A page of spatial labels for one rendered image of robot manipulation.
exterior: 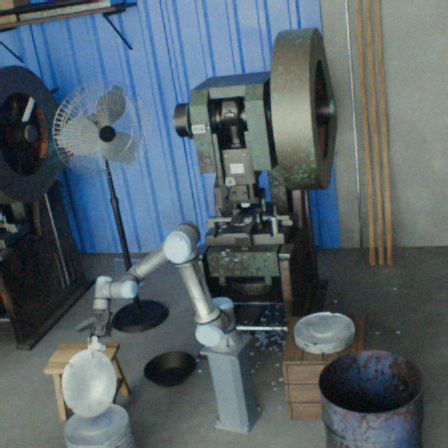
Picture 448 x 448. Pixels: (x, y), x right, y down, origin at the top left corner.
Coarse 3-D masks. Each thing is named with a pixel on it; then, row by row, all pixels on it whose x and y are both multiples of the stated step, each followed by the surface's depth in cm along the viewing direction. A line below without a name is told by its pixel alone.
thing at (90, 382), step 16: (80, 352) 282; (96, 352) 279; (80, 368) 281; (96, 368) 277; (112, 368) 274; (64, 384) 282; (80, 384) 278; (96, 384) 275; (112, 384) 272; (80, 400) 277; (96, 400) 274
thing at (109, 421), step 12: (108, 408) 292; (120, 408) 290; (72, 420) 287; (84, 420) 286; (96, 420) 283; (108, 420) 282; (120, 420) 282; (72, 432) 279; (84, 432) 277; (96, 432) 276; (108, 432) 276; (120, 432) 274; (84, 444) 270; (96, 444) 269
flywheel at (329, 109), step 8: (320, 64) 347; (320, 72) 346; (320, 80) 349; (320, 88) 351; (320, 96) 321; (328, 96) 320; (320, 104) 319; (328, 104) 318; (320, 112) 319; (328, 112) 319; (320, 120) 322; (328, 120) 321; (320, 128) 355; (320, 136) 354; (320, 144) 352
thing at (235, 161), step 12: (228, 144) 349; (240, 144) 341; (228, 156) 340; (240, 156) 339; (228, 168) 343; (240, 168) 341; (228, 180) 345; (240, 180) 344; (228, 192) 349; (240, 192) 344; (252, 192) 345
